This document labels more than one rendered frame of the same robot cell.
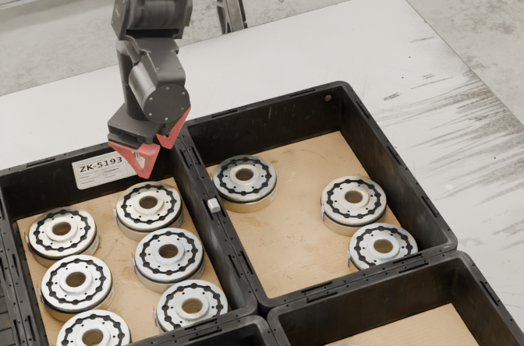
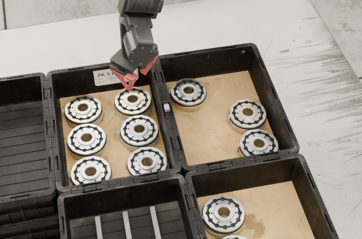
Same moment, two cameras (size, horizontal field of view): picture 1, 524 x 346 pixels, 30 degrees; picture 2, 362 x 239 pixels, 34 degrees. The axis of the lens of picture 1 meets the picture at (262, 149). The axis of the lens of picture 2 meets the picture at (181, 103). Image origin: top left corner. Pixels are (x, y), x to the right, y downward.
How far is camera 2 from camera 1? 0.14 m
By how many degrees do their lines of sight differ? 7
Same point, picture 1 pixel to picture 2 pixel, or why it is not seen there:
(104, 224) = (107, 107)
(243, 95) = (199, 39)
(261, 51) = (214, 13)
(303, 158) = (224, 84)
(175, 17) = (152, 7)
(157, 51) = (140, 26)
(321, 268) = (223, 150)
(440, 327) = (283, 194)
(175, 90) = (146, 49)
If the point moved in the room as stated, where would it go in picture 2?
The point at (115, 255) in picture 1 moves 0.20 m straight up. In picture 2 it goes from (110, 126) to (104, 76)
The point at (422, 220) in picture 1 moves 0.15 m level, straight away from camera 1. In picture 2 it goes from (283, 132) to (296, 92)
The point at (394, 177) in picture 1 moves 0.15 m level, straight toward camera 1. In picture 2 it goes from (272, 104) to (259, 147)
